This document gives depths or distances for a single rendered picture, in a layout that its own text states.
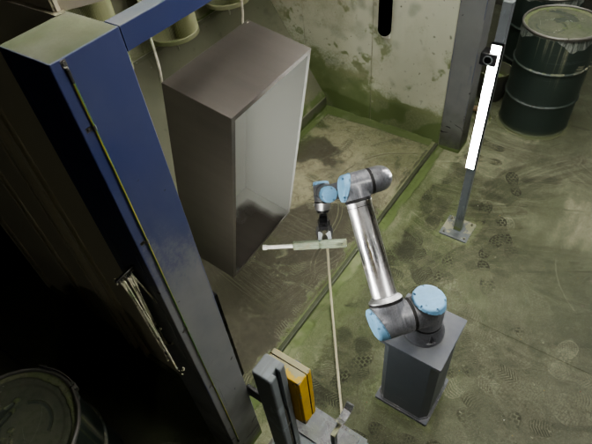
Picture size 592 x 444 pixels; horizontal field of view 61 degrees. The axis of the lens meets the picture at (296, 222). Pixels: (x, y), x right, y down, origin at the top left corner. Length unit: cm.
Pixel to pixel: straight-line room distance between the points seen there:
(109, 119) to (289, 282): 233
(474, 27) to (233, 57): 202
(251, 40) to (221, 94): 40
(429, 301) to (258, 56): 129
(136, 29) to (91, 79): 15
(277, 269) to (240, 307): 38
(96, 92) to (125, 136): 14
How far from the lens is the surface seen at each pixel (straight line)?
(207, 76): 218
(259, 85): 214
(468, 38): 387
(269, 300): 329
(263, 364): 125
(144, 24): 123
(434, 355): 241
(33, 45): 121
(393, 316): 219
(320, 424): 208
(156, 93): 375
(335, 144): 435
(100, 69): 118
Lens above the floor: 274
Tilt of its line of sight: 47 degrees down
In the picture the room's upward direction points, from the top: 7 degrees counter-clockwise
